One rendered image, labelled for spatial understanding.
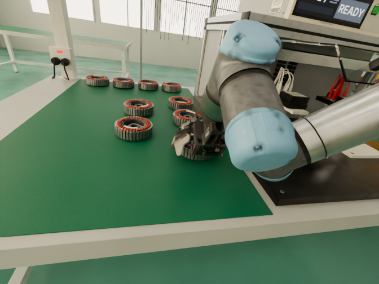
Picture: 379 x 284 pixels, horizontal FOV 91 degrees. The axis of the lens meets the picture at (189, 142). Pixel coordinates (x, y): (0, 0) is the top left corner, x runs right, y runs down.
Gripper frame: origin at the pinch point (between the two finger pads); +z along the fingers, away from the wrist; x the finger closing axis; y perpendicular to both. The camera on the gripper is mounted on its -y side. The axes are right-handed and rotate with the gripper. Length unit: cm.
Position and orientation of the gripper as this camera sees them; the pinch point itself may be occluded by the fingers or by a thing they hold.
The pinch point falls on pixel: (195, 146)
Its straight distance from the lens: 54.9
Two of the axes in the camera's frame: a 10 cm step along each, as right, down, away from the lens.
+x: 9.8, 0.4, 1.9
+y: 0.6, 8.7, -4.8
